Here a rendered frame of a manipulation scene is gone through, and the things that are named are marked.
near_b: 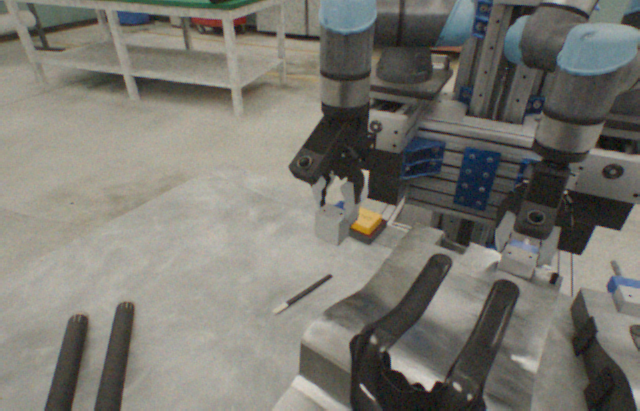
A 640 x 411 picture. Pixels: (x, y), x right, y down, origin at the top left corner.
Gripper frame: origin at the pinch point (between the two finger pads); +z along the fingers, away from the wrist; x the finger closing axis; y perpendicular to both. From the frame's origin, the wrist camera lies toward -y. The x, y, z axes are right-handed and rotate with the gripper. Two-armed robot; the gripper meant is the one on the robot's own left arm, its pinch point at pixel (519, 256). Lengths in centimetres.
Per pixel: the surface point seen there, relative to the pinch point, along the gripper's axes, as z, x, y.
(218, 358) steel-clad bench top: 11, 34, -38
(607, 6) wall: 32, 24, 532
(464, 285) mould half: 2.5, 5.7, -9.1
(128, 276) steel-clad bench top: 11, 62, -35
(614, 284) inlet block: 4.6, -14.2, 7.8
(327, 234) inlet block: -1.0, 28.9, -14.7
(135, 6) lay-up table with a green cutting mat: 8, 328, 149
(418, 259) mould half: 2.5, 14.3, -7.7
